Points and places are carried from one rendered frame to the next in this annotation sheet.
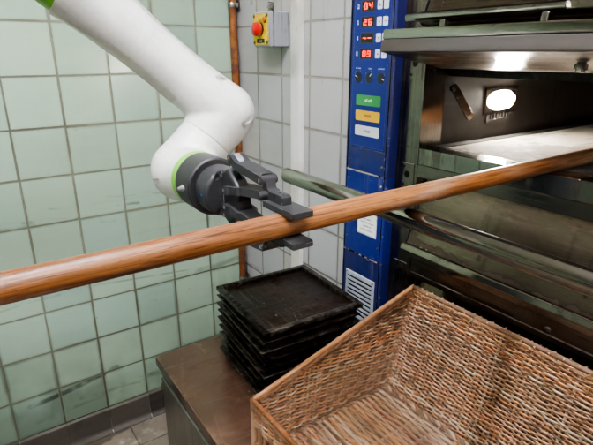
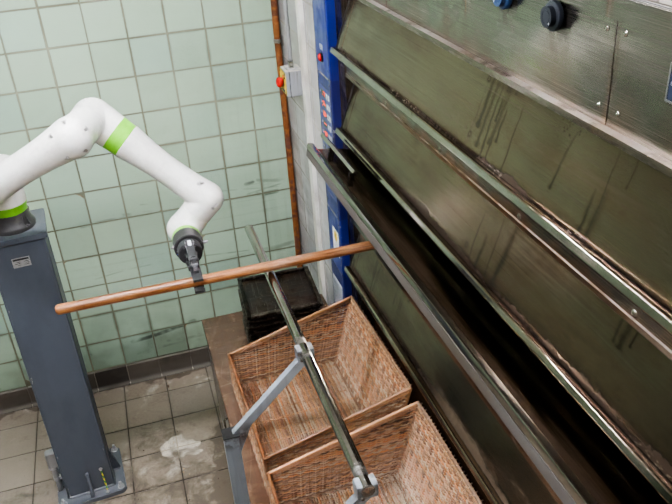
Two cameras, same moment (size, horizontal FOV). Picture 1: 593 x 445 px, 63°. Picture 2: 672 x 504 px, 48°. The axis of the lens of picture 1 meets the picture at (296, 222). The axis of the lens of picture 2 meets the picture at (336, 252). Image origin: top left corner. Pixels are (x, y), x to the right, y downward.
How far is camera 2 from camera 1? 1.75 m
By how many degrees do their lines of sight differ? 20
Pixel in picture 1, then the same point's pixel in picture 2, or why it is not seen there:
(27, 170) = (125, 179)
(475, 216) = (373, 259)
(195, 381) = (219, 339)
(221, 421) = (225, 365)
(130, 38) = (151, 169)
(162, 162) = (170, 228)
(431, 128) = not seen: hidden behind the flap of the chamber
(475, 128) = not seen: hidden behind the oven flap
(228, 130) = (203, 212)
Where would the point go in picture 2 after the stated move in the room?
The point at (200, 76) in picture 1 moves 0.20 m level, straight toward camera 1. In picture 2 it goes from (187, 185) to (168, 213)
